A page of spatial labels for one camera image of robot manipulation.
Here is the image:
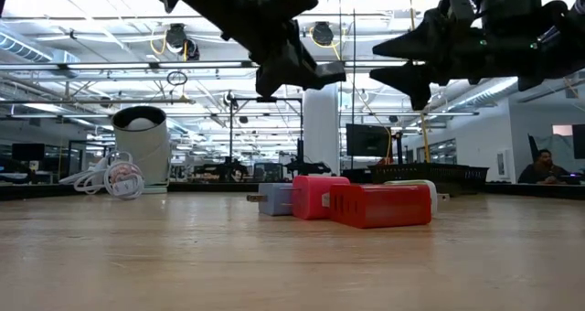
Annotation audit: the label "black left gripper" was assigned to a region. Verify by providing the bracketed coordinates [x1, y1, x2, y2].
[223, 0, 347, 98]

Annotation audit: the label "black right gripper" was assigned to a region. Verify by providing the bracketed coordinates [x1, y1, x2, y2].
[368, 0, 527, 111]

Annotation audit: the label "pink wall charger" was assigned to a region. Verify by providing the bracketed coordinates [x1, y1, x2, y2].
[292, 175, 351, 221]

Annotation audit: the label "grey-blue wall charger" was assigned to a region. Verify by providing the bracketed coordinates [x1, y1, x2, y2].
[246, 182, 296, 218]

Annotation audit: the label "white wall charger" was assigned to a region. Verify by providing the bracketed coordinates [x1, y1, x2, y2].
[383, 179, 439, 216]

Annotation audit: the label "red multi-port charger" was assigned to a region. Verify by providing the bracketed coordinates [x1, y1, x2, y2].
[327, 183, 433, 230]

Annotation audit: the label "black office chair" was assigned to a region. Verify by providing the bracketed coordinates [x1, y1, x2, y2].
[527, 134, 540, 166]

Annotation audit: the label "white pillar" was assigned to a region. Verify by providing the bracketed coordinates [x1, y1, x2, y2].
[303, 84, 341, 177]

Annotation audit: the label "black monitor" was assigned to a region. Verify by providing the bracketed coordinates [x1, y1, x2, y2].
[571, 124, 585, 160]
[345, 123, 393, 159]
[11, 143, 46, 162]

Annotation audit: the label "black mesh basket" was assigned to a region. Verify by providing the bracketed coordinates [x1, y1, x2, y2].
[367, 162, 489, 198]

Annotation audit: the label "white ball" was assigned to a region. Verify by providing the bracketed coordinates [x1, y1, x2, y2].
[125, 117, 159, 133]

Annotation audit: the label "white cylindrical holder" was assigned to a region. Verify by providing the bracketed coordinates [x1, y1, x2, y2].
[112, 105, 173, 196]

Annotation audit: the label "person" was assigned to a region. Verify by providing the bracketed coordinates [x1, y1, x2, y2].
[516, 148, 581, 186]

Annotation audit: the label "black metal frame stand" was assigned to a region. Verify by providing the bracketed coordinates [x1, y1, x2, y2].
[228, 96, 304, 184]

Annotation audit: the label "black hanging cable loop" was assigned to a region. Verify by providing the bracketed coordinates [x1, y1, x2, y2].
[165, 70, 189, 88]

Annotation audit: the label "white coiled cable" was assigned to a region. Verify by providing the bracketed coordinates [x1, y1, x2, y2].
[58, 151, 146, 201]

